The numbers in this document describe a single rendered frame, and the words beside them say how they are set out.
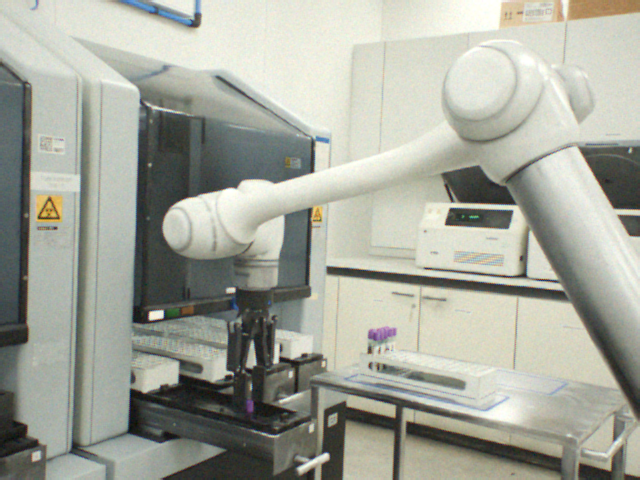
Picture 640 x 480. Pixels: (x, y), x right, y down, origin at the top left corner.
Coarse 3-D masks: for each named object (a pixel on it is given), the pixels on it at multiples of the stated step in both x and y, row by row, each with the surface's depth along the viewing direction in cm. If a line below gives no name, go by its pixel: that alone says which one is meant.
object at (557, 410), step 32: (416, 352) 192; (320, 384) 158; (352, 384) 155; (384, 384) 156; (512, 384) 162; (544, 384) 163; (576, 384) 165; (320, 416) 159; (448, 416) 140; (480, 416) 136; (512, 416) 137; (544, 416) 138; (576, 416) 139; (608, 416) 144; (320, 448) 160; (576, 448) 125; (608, 448) 132
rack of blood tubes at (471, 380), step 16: (400, 352) 162; (368, 368) 157; (400, 368) 161; (416, 368) 150; (432, 368) 148; (448, 368) 148; (464, 368) 149; (480, 368) 149; (400, 384) 153; (416, 384) 150; (432, 384) 156; (448, 384) 156; (464, 384) 154; (480, 384) 142; (464, 400) 144; (480, 400) 143
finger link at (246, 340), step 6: (252, 318) 135; (252, 324) 134; (252, 330) 134; (246, 336) 134; (252, 336) 134; (246, 342) 134; (246, 348) 134; (240, 354) 134; (246, 354) 134; (240, 360) 134; (246, 360) 134; (240, 366) 133; (240, 372) 133
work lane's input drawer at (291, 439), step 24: (168, 384) 147; (144, 408) 140; (168, 408) 136; (192, 408) 134; (216, 408) 138; (240, 408) 139; (264, 408) 138; (288, 408) 136; (192, 432) 133; (216, 432) 130; (240, 432) 126; (264, 432) 125; (288, 432) 125; (312, 432) 132; (264, 456) 123; (288, 456) 126
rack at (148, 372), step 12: (132, 360) 150; (144, 360) 150; (156, 360) 151; (168, 360) 151; (132, 372) 145; (144, 372) 143; (156, 372) 145; (168, 372) 148; (132, 384) 145; (144, 384) 143; (156, 384) 145
